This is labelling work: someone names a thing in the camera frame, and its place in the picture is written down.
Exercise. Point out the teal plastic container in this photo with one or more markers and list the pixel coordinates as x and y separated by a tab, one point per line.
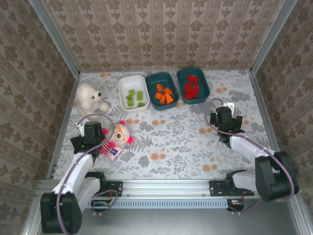
159	79
204	85

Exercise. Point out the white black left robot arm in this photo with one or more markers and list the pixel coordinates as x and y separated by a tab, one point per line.
78	166

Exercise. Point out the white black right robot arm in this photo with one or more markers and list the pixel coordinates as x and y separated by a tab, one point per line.
249	147

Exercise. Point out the small orange lego brick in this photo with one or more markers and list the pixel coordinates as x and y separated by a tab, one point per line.
159	87

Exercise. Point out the grey metal front panel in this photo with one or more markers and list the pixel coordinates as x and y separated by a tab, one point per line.
171	222

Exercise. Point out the aluminium table back rail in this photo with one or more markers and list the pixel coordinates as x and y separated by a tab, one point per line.
117	70

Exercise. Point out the aluminium frame post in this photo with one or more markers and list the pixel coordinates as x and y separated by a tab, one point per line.
56	39
272	36

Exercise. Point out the pink striped doll with glasses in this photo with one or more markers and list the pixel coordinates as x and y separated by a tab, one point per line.
119	134

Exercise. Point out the pink tissue packet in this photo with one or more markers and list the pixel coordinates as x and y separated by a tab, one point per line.
113	154

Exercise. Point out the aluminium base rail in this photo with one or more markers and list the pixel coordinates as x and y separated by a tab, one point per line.
166	187

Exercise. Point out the long green lego brick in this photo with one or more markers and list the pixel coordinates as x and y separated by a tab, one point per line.
140	94

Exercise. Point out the floral tablecloth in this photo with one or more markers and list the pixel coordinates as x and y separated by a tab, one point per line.
195	166

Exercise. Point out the red lego brick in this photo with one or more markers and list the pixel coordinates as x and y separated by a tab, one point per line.
190	96
188	87
196	88
192	79

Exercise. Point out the white teddy bear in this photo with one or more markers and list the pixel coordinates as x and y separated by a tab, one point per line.
89	98

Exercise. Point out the large orange lego slope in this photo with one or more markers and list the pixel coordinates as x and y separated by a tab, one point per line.
169	98

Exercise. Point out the white plastic container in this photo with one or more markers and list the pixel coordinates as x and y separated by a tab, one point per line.
133	82

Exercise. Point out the aluminium table side rail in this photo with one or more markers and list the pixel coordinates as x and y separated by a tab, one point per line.
64	122
269	122

